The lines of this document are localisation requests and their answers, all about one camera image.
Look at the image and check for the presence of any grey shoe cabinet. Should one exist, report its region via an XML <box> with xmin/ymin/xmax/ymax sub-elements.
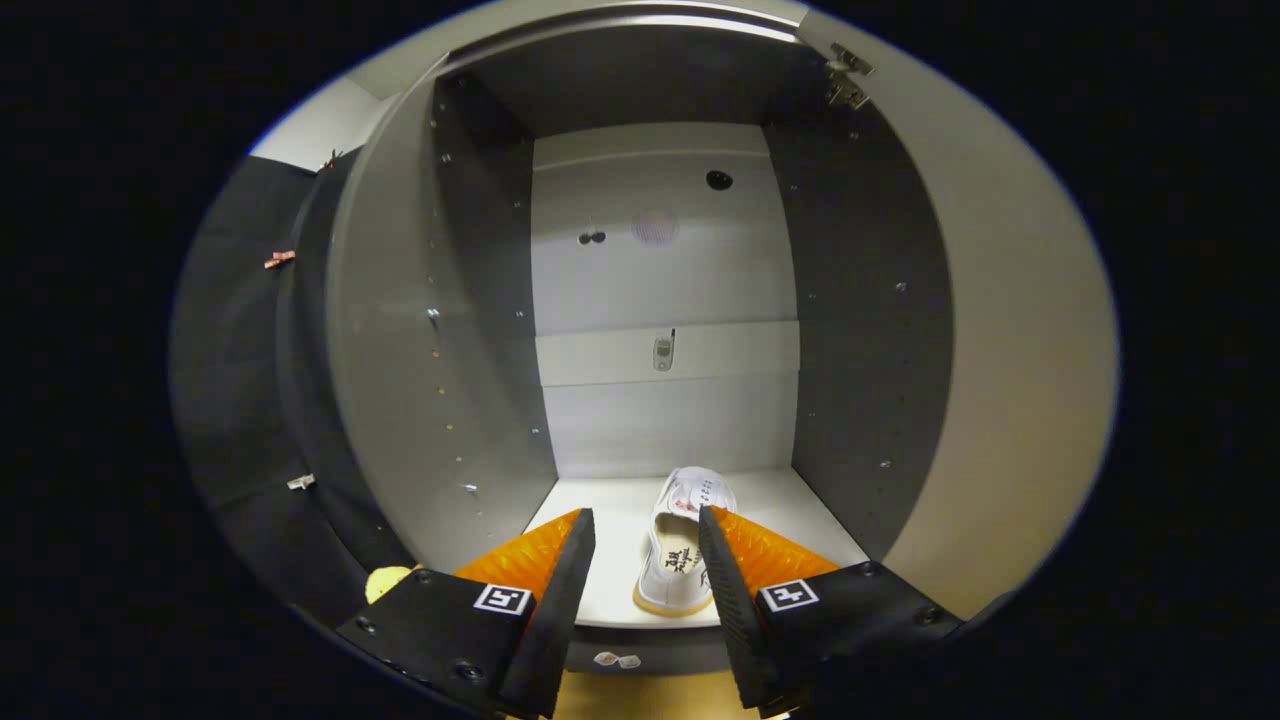
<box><xmin>325</xmin><ymin>0</ymin><xmax>956</xmax><ymax>676</ymax></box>

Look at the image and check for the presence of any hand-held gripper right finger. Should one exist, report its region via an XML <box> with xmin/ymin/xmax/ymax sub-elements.
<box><xmin>697</xmin><ymin>505</ymin><xmax>966</xmax><ymax>713</ymax></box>

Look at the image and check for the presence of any black backdrop cloth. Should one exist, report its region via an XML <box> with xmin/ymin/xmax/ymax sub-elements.
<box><xmin>172</xmin><ymin>150</ymin><xmax>416</xmax><ymax>631</ymax></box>

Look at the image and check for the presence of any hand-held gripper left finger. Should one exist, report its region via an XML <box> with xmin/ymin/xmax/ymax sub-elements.
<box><xmin>335</xmin><ymin>507</ymin><xmax>597</xmax><ymax>720</ymax></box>

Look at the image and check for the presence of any white canvas shoe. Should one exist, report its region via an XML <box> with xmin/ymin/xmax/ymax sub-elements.
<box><xmin>632</xmin><ymin>466</ymin><xmax>739</xmax><ymax>618</ymax></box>

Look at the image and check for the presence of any yellow pineapple plush toy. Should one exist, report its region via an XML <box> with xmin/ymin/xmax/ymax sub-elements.
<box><xmin>365</xmin><ymin>565</ymin><xmax>413</xmax><ymax>604</ymax></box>

